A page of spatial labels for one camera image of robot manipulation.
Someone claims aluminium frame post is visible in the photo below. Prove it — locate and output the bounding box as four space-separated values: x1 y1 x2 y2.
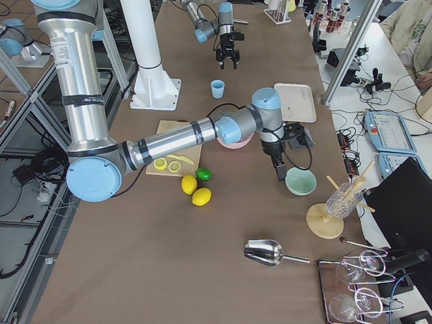
321 0 382 107

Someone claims green bowl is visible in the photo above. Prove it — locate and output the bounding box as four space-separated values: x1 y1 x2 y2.
285 167 317 196

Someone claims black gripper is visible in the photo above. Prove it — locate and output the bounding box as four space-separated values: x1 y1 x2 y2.
261 140 286 181
216 33 240 70

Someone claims yellow lemon inner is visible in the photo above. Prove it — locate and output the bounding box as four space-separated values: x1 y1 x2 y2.
181 174 198 195

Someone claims steel muddler black tip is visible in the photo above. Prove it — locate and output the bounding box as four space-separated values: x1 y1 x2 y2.
233 18 249 24

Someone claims light blue cup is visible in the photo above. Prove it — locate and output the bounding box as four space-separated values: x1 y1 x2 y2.
210 80 225 99

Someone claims wine glass rack tray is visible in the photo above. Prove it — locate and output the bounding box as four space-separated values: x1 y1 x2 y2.
317 249 404 323

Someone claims lemon slice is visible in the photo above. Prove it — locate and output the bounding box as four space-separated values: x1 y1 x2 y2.
168 161 182 173

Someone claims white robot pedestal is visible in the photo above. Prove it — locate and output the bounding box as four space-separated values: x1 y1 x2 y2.
121 0 181 111

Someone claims grey folded cloth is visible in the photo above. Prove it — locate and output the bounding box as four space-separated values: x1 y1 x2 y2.
288 129 315 150

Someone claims yellow plastic knife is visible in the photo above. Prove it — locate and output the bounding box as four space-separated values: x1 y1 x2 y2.
167 155 194 165

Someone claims black monitor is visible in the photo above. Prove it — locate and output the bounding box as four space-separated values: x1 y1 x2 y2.
364 158 431 252

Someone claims cream rabbit tray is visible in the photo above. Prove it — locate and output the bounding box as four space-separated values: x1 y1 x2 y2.
273 83 317 123

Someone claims lemon half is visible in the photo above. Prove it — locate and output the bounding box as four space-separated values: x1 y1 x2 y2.
153 158 168 171

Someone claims teach pendant upper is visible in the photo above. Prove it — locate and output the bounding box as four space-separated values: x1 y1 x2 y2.
364 111 417 153

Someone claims teach pendant lower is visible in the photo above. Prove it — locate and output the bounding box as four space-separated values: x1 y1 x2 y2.
378 152 419 180

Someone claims clear glass on stand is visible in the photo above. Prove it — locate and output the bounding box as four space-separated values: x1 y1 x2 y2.
325 183 362 219

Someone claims wooden cup stand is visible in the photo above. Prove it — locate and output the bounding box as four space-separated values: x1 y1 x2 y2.
306 161 375 239

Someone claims green lime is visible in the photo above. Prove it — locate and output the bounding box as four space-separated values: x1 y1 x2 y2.
195 168 213 181

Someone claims yellow lemon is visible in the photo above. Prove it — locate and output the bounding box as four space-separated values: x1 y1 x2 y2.
192 188 212 207
181 174 198 195

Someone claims steel ice scoop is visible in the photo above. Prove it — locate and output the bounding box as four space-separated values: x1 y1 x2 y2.
244 240 311 267

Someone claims person in beige jacket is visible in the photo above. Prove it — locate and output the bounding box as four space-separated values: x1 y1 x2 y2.
380 0 431 92

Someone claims yellow lemon outer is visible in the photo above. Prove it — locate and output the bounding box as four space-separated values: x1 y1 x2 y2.
192 188 212 207

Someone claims teach pendant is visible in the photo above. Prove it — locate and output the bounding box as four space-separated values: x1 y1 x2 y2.
364 111 417 153
378 152 419 180

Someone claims pink bowl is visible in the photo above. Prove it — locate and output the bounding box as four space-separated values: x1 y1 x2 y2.
216 134 254 149

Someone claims white cup rack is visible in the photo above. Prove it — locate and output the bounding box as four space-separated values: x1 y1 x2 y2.
264 0 291 25

